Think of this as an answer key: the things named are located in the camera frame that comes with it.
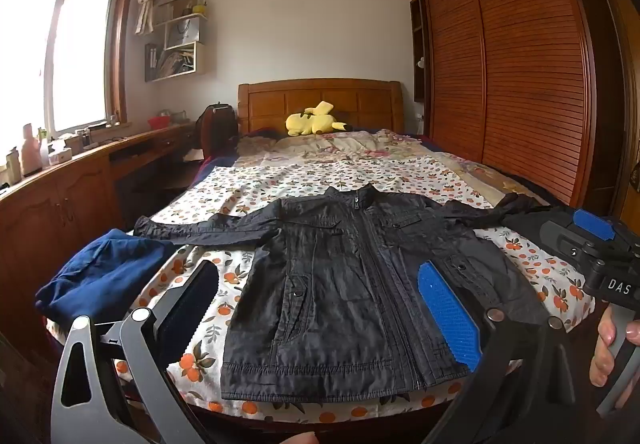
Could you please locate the yellow plush toy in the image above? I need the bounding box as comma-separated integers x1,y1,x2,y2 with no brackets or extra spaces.
285,100,352,137

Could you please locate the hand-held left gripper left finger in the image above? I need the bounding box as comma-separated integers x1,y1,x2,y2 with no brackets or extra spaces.
50,260,219,444

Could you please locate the blue folded garment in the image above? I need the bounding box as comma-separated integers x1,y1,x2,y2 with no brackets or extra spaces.
35,227,178,342

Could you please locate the wooden door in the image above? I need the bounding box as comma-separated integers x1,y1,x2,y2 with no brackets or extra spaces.
582,0,640,230

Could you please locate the grey tumbler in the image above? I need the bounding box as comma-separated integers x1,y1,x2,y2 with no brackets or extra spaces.
5,148,22,186

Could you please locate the white shopping bag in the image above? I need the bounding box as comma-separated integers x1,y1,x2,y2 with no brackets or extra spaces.
165,17,202,50

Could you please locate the black jacket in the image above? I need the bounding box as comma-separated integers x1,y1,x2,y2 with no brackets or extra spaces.
134,184,548,402

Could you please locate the row of books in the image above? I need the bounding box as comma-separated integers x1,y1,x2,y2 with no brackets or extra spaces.
145,43,196,81

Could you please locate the tissue box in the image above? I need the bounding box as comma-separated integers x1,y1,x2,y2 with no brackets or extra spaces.
48,144,74,166

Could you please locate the pink white bottle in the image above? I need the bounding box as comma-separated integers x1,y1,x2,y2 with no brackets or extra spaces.
21,124,44,176

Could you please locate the person's right hand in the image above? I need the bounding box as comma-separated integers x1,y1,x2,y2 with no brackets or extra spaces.
589,308,640,387

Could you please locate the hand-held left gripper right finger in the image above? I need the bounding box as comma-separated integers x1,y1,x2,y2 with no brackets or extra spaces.
416,261,578,444

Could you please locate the floral quilt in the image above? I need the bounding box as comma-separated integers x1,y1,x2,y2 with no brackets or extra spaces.
235,128,526,205

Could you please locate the person's left hand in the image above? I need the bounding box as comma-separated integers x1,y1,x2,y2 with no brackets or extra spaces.
270,431,319,444

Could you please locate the wooden desk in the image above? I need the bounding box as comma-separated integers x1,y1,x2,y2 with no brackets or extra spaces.
0,121,201,325

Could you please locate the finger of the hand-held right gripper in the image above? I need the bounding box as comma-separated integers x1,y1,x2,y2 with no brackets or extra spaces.
501,211,603,285
542,208,640,257

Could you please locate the wooden wardrobe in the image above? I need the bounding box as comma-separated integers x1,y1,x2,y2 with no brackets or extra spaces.
406,0,621,220

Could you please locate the window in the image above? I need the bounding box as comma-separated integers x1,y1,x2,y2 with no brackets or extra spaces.
0,0,138,135

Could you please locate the wooden headboard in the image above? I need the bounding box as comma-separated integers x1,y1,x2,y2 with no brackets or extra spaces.
112,78,596,444

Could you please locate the white wall shelf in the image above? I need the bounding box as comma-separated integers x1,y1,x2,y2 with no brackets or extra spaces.
145,0,208,82

